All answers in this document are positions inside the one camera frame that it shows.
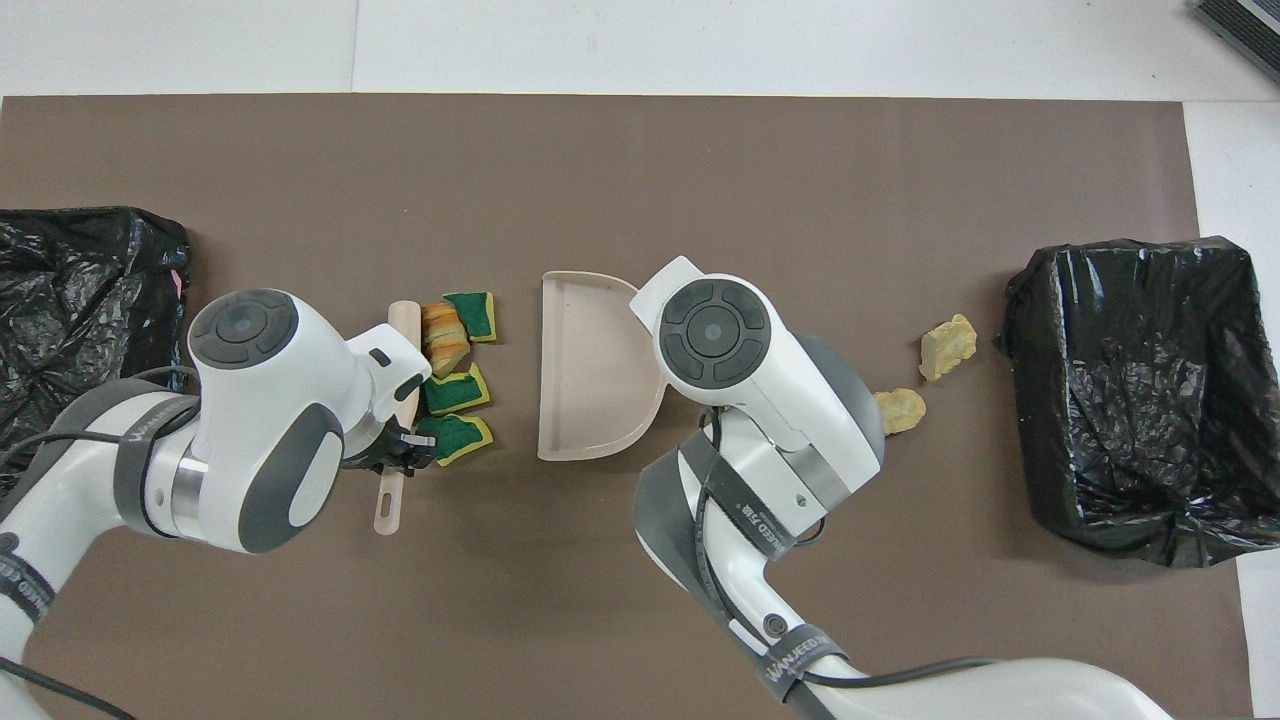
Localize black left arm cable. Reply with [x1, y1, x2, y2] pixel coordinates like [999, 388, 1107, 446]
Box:
[0, 365, 201, 720]

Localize grey slatted device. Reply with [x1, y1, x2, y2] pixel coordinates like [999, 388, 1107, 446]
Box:
[1192, 0, 1280, 86]

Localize brown table mat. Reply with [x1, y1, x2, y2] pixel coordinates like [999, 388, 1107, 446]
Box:
[0, 93, 1256, 720]

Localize orange striped bread-shaped sponge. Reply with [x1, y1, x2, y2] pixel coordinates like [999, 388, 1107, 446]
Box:
[420, 303, 471, 379]

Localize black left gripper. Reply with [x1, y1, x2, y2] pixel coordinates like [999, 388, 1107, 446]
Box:
[345, 428, 438, 473]

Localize flat pale yellow foam chunk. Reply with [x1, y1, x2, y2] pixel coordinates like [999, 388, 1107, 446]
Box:
[873, 388, 927, 435]

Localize blocky pale yellow foam chunk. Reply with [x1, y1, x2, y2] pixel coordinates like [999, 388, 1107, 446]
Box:
[920, 314, 978, 382]

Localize beige hand brush black bristles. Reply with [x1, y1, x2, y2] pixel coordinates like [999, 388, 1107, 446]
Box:
[373, 300, 426, 536]

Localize beige plastic dustpan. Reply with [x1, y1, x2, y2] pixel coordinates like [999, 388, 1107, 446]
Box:
[537, 270, 666, 463]

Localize green yellow sponge piece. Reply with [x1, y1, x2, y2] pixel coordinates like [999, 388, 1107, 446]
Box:
[443, 291, 498, 344]
[415, 415, 494, 467]
[423, 363, 493, 417]

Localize black bag-lined bin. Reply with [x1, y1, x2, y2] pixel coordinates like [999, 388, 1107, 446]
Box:
[1003, 237, 1280, 569]

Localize black bag bin pink mark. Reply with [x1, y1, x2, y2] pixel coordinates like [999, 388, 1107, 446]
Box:
[0, 206, 191, 446]

